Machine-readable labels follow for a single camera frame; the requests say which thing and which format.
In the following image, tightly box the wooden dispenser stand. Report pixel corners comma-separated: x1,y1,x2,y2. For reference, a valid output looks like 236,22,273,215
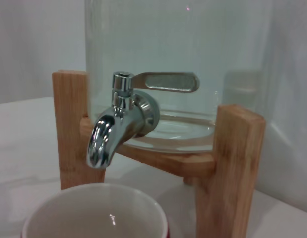
52,70,266,238

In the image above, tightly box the chrome faucet spout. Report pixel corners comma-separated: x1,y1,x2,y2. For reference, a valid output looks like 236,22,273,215
86,71,160,169

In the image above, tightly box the glass water dispenser jar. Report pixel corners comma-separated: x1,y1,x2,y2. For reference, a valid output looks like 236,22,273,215
83,0,273,155

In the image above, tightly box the red ceramic cup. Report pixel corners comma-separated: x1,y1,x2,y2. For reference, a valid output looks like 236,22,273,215
21,182,172,238

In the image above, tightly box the metal faucet lever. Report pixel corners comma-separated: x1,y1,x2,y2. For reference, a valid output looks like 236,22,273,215
129,71,200,94

